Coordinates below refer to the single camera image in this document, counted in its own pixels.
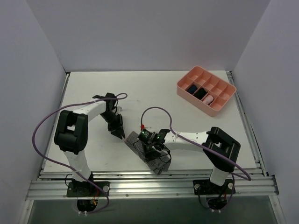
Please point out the black rolled cloth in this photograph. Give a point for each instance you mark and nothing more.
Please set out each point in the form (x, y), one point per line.
(200, 93)

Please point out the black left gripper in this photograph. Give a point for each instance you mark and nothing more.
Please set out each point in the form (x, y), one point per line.
(116, 127)

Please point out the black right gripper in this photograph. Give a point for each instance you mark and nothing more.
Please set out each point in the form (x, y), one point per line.
(151, 152)

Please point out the aluminium frame rail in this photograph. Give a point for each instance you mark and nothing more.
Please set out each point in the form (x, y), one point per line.
(145, 184)

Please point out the grey striped underwear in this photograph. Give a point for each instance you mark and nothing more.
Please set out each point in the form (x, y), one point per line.
(158, 165)

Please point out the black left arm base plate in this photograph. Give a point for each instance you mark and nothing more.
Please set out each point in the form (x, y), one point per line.
(85, 189)

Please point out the blue rolled cloth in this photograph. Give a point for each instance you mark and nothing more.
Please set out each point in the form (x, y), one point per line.
(192, 89)

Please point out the pink rolled cloth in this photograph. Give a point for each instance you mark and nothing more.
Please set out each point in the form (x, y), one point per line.
(208, 99)

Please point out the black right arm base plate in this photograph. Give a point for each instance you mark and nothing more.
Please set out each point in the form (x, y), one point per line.
(205, 187)

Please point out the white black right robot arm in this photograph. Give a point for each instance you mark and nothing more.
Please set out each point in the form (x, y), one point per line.
(221, 149)

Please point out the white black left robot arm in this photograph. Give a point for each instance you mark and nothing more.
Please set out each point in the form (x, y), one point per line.
(72, 133)

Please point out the pink compartment tray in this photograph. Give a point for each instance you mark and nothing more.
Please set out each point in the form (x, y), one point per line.
(221, 90)

